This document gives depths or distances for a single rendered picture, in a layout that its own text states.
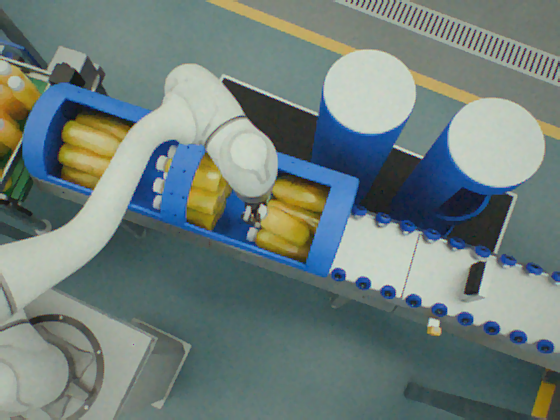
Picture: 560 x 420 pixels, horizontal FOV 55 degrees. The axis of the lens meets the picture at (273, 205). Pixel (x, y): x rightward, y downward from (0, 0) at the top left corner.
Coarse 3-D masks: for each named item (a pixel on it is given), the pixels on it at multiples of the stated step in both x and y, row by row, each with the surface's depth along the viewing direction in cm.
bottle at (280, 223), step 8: (272, 208) 137; (264, 216) 135; (272, 216) 136; (280, 216) 137; (288, 216) 139; (264, 224) 136; (272, 224) 136; (280, 224) 137; (288, 224) 139; (296, 224) 141; (304, 224) 144; (272, 232) 139; (280, 232) 139; (288, 232) 139; (296, 232) 141; (304, 232) 143; (288, 240) 142; (296, 240) 143; (304, 240) 144
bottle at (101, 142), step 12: (72, 120) 149; (72, 132) 146; (84, 132) 146; (96, 132) 147; (108, 132) 148; (72, 144) 148; (84, 144) 147; (96, 144) 146; (108, 144) 146; (108, 156) 148
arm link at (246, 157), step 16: (224, 128) 99; (240, 128) 99; (208, 144) 101; (224, 144) 95; (240, 144) 93; (256, 144) 93; (272, 144) 98; (224, 160) 95; (240, 160) 93; (256, 160) 93; (272, 160) 96; (224, 176) 102; (240, 176) 95; (256, 176) 95; (272, 176) 99; (240, 192) 103; (256, 192) 102
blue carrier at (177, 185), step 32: (64, 96) 144; (96, 96) 147; (32, 128) 141; (32, 160) 144; (192, 160) 137; (288, 160) 141; (352, 192) 136; (224, 224) 159; (320, 224) 133; (320, 256) 135
